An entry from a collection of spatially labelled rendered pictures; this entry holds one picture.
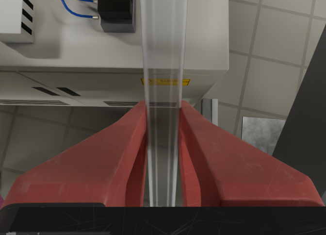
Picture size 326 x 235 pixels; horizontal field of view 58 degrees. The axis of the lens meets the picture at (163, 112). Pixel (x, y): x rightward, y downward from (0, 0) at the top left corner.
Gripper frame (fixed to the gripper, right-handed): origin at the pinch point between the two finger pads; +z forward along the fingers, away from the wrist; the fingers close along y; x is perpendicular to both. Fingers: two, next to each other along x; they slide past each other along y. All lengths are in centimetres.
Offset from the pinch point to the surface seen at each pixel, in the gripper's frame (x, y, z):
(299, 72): 44, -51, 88
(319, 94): 1.0, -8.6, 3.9
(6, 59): 12.8, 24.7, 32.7
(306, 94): 1.7, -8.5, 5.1
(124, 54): 12.1, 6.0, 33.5
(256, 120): 57, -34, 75
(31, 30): 8.7, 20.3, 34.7
